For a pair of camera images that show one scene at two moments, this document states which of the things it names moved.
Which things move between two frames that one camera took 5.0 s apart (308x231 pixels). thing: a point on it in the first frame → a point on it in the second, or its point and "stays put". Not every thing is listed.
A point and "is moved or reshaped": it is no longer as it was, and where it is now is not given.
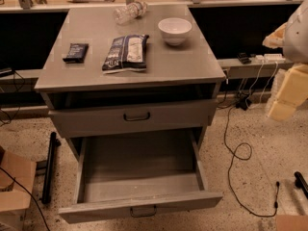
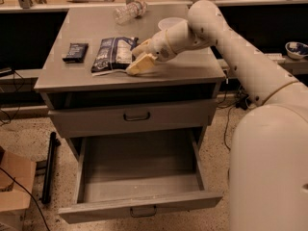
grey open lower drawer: [139, 174] stays put
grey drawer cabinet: [144, 89] stays put
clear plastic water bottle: [130, 12] stays put
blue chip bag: [126, 53] is moved or reshaped
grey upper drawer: [131, 118] stays put
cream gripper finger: [276, 38] → [160, 45]
